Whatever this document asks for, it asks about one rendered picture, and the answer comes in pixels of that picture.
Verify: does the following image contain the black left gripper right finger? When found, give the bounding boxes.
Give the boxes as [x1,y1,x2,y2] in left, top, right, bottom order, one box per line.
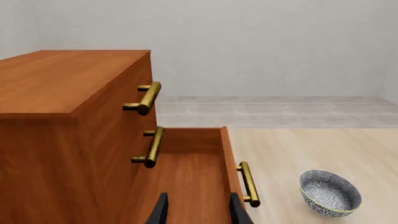
[229,192,255,224]

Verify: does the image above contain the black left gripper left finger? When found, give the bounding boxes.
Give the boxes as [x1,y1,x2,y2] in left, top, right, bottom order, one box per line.
[144,192,169,224]

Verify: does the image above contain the black patterned bowl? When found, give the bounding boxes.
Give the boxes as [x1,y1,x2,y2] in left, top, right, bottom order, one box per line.
[298,169,363,218]

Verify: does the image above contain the wooden cabinet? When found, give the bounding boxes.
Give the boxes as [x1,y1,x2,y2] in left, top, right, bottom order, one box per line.
[0,49,159,224]

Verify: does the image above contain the open wooden drawer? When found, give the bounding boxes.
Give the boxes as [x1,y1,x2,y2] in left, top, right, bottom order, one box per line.
[119,126,247,224]

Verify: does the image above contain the closed wooden drawer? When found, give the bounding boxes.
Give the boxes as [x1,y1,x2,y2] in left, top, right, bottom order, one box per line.
[76,116,159,211]
[79,54,156,150]

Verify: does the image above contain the brass handle of open drawer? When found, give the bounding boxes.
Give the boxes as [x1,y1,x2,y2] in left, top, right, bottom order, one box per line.
[235,161,261,208]

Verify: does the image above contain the brass handle of closed drawer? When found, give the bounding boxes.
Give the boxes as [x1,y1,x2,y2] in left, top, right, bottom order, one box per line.
[131,126,165,169]
[122,81,162,116]

